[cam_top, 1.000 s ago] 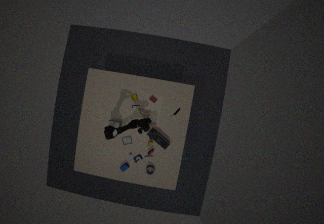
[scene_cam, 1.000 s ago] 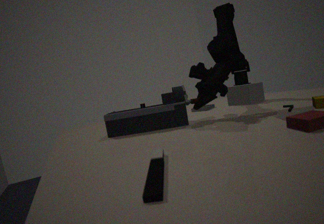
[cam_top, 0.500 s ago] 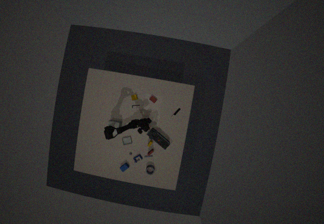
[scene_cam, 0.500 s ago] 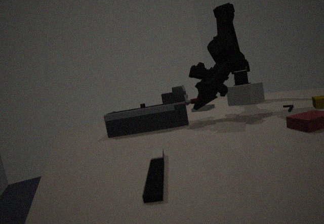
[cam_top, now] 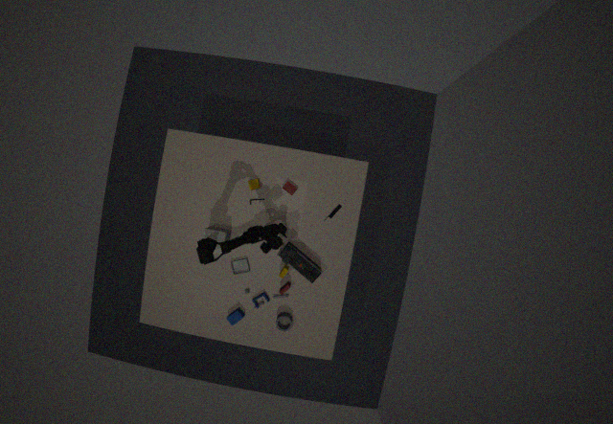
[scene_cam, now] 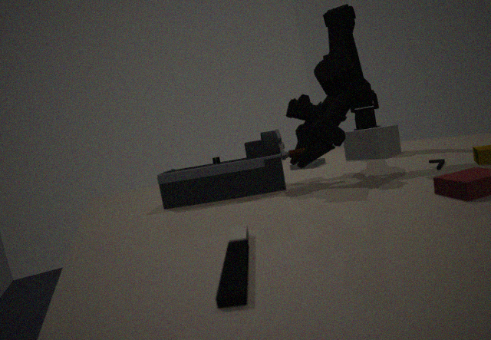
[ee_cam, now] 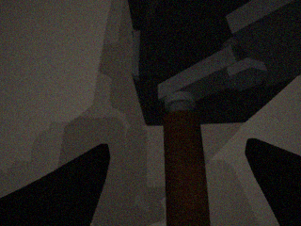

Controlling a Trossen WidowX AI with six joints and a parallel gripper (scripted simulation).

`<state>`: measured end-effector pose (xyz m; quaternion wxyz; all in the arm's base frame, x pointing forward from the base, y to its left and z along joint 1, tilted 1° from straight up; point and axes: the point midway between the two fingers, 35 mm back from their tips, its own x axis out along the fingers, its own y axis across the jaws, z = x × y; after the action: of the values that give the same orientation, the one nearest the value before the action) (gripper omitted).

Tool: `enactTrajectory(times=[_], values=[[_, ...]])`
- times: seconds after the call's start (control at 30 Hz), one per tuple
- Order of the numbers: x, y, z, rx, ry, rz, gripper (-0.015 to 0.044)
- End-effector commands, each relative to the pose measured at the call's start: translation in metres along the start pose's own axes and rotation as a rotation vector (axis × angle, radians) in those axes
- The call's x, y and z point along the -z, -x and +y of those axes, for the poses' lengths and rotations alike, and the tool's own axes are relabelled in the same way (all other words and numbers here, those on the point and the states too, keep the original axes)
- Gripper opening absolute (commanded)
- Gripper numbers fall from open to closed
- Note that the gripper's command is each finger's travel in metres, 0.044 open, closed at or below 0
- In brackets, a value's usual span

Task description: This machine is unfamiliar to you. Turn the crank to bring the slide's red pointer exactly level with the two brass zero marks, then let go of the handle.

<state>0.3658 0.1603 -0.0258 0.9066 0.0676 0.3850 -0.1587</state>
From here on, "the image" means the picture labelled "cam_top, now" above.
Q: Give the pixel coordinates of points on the olive yellow block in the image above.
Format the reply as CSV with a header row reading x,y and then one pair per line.
x,y
283,272
254,184

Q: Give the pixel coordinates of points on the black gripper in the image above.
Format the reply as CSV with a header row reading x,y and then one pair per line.
x,y
266,247

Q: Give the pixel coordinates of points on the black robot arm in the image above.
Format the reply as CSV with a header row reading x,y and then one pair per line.
x,y
207,246

